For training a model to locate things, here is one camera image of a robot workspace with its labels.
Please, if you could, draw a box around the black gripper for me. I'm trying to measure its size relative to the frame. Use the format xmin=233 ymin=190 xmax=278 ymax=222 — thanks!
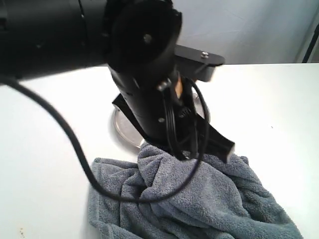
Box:
xmin=109 ymin=47 xmax=210 ymax=160

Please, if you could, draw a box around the grey-blue fluffy towel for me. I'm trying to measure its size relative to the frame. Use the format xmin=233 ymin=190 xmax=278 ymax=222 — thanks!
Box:
xmin=88 ymin=143 xmax=302 ymax=239

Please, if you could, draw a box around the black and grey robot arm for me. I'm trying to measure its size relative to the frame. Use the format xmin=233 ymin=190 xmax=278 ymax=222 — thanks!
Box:
xmin=0 ymin=0 xmax=235 ymax=163

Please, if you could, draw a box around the round stainless steel plate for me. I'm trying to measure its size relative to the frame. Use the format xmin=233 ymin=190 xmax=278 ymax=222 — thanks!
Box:
xmin=112 ymin=92 xmax=204 ymax=149

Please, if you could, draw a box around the blue-grey backdrop cloth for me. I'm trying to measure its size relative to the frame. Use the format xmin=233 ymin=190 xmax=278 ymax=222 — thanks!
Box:
xmin=173 ymin=0 xmax=319 ymax=64

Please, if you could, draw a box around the black stand pole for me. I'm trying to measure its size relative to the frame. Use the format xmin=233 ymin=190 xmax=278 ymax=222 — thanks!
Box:
xmin=301 ymin=12 xmax=319 ymax=63

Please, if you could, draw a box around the black cable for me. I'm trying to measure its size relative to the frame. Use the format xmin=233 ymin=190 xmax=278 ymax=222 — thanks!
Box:
xmin=0 ymin=77 xmax=210 ymax=203

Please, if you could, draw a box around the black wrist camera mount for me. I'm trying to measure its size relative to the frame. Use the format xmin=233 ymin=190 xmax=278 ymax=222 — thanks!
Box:
xmin=175 ymin=45 xmax=225 ymax=82

